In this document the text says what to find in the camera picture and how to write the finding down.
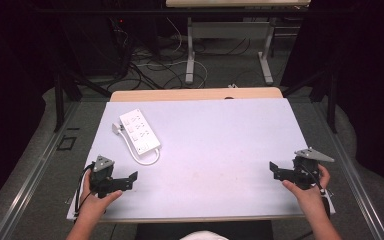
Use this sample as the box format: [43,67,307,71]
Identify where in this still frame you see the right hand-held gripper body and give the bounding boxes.
[288,147,336,191]

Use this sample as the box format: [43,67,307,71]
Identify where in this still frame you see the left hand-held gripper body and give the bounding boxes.
[89,154,130,200]

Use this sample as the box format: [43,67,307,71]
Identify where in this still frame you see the white power strip cable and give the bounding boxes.
[121,127,161,167]

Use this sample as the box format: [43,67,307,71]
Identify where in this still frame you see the white power strip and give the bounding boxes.
[118,108,163,156]

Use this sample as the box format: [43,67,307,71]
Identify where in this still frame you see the white power plug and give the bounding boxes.
[111,122,125,136]

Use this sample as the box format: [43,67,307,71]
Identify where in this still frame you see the person's right hand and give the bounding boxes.
[281,164,332,214]

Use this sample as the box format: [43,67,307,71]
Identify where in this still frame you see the person's left hand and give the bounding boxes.
[79,170,124,218]

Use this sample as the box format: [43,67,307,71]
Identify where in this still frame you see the black square floor plate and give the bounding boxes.
[56,135,78,152]

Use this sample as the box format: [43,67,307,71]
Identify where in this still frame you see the person's dark trousers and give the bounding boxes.
[135,219,275,240]

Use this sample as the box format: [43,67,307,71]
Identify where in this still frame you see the white table mat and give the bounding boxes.
[66,97,336,223]

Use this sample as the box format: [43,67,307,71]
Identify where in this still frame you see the black metal stand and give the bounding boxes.
[52,65,112,133]
[280,65,340,135]

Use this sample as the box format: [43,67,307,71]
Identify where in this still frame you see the person's white shirt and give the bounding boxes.
[179,230,230,240]

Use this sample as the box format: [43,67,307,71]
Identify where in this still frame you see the light wooden table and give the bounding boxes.
[66,86,336,225]

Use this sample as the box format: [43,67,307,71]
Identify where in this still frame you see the black computer tower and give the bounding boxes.
[59,14,132,78]

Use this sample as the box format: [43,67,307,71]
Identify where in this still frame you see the desk with white legs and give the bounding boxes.
[165,0,312,86]

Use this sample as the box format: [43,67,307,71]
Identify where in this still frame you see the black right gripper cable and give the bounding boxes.
[300,162,332,219]

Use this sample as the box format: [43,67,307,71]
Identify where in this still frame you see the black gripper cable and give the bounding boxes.
[74,163,96,218]
[300,162,332,219]

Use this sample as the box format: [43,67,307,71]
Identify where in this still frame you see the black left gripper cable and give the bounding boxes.
[74,163,96,218]

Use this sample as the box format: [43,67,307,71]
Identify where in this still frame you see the metal floor rail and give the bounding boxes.
[0,101,82,240]
[311,101,384,240]

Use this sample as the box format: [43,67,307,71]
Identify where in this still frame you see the black floor cables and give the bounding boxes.
[106,19,264,92]

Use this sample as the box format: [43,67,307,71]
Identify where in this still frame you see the white floor cable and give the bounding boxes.
[135,59,210,90]

